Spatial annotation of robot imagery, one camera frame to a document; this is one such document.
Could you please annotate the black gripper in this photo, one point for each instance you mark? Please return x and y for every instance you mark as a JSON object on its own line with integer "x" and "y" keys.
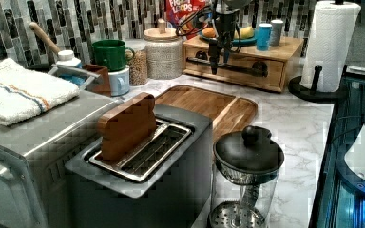
{"x": 225, "y": 23}

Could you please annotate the black drawer handle bar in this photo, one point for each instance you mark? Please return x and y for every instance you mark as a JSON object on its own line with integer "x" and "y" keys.
{"x": 258, "y": 69}

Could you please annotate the wooden drawer box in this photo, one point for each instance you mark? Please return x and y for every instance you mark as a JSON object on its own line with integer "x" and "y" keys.
{"x": 282, "y": 62}

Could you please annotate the teal plate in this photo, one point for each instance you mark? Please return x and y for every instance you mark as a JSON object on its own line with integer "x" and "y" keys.
{"x": 236, "y": 42}

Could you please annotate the orange fruit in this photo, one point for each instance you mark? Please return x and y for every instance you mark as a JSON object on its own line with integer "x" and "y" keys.
{"x": 209, "y": 33}

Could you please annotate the yellow banana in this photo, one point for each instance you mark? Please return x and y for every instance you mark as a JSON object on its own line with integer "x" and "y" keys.
{"x": 244, "y": 33}

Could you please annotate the froot loops cereal box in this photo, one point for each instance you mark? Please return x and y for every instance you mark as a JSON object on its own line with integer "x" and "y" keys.
{"x": 177, "y": 10}

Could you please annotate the blue cup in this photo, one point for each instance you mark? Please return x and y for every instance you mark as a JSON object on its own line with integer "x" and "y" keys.
{"x": 263, "y": 37}

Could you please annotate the patterned canister with lid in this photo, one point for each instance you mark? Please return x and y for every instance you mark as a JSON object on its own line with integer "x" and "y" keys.
{"x": 164, "y": 52}

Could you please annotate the grey cup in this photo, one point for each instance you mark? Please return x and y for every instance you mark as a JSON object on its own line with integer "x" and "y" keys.
{"x": 277, "y": 26}

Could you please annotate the wooden cutting board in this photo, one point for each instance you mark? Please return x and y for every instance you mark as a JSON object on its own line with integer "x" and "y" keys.
{"x": 229, "y": 113}

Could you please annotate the glass grain jar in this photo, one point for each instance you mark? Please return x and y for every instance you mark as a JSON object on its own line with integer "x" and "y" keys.
{"x": 137, "y": 65}

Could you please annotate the black paper towel holder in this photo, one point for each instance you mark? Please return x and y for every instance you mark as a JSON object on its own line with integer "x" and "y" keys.
{"x": 312, "y": 94}

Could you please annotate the light blue mug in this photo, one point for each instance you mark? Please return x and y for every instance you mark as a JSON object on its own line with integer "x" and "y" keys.
{"x": 119, "y": 82}

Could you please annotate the green mug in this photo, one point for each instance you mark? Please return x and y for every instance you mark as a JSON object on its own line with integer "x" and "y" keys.
{"x": 112, "y": 54}

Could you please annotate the paper towel roll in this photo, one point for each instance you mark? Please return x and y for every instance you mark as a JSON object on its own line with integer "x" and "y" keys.
{"x": 329, "y": 39}

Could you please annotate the glass french press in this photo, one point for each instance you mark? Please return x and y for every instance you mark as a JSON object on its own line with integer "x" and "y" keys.
{"x": 245, "y": 172}

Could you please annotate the wooden toast slice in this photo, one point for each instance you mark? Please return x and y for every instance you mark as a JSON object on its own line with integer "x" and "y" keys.
{"x": 124, "y": 127}

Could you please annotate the silver toaster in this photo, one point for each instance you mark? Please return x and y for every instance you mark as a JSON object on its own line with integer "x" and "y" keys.
{"x": 163, "y": 183}

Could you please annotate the white striped towel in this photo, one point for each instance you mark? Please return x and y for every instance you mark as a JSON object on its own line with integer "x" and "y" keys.
{"x": 27, "y": 93}

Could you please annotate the stainless toaster oven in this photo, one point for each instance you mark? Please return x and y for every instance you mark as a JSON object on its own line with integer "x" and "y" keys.
{"x": 33, "y": 154}

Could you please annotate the wooden handled utensil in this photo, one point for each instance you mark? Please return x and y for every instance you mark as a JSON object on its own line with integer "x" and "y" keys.
{"x": 38, "y": 31}

